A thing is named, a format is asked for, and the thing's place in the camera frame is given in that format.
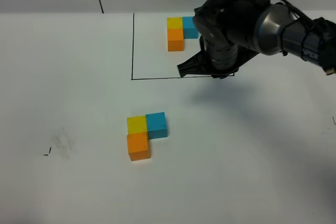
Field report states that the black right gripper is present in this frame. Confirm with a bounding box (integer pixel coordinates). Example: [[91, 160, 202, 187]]
[[177, 36, 259, 79]]

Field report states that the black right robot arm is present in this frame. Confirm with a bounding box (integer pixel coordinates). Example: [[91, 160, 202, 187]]
[[177, 0, 335, 79]]

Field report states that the template blue cube block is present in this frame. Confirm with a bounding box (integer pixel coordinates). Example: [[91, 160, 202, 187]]
[[182, 16, 198, 39]]

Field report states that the template orange cube block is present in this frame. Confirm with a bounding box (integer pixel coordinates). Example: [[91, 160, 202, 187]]
[[167, 29, 184, 51]]

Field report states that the template yellow cube block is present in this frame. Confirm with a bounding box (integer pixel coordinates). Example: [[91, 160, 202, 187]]
[[167, 17, 183, 29]]

